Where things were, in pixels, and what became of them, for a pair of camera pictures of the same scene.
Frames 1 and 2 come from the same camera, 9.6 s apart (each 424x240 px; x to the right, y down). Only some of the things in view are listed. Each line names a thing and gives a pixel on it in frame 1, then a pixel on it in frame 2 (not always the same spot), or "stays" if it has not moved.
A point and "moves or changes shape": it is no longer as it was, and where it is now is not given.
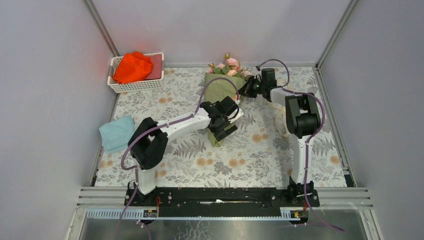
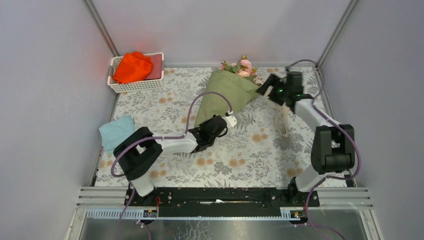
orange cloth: x=134 y=66 stays
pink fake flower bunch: x=232 y=67 moves or changes shape
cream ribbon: x=276 y=120 stays
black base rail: x=227 y=202 stays
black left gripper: x=219 y=133 -> x=203 y=124
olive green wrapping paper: x=218 y=89 moves or changes shape
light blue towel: x=116 y=134 stays
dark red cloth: x=156 y=71 stays
